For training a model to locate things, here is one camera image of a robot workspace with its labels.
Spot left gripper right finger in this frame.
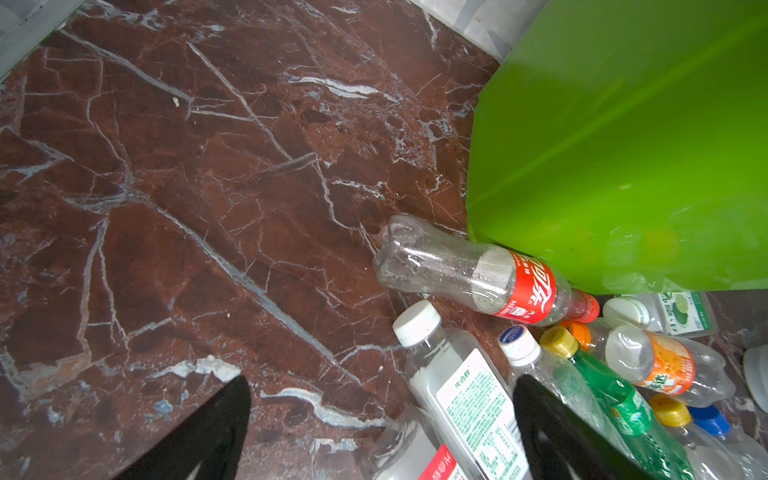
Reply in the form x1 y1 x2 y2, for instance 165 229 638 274
513 375 651 479

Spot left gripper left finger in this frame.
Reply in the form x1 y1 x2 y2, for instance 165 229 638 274
116 376 251 479

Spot green sprite bottle yellow cap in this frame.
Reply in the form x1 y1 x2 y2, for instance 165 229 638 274
540 326 695 479

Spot orange label bottle near bin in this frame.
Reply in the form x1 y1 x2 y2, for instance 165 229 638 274
560 317 736 408

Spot coca cola bottle near bin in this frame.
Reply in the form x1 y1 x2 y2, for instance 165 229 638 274
374 215 600 327

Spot green plastic trash bin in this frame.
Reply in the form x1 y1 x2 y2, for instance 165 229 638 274
466 1 767 295

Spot long clear bottle white cap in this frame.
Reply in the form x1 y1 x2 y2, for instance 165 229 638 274
498 325 634 460

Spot green label square bottle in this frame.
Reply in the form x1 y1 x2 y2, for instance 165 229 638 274
393 300 531 479

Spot orange fanta label bottle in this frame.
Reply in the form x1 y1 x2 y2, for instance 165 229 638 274
649 394 745 479

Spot pink guava label bottle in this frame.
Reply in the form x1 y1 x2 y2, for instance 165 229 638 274
358 405 473 480

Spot clear bottle blue cap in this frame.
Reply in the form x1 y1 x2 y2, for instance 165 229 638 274
688 406 767 479

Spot lime label square bottle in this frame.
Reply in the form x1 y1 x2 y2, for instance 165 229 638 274
602 292 719 338

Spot white pot artificial flowers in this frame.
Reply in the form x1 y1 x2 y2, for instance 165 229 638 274
742 345 768 412

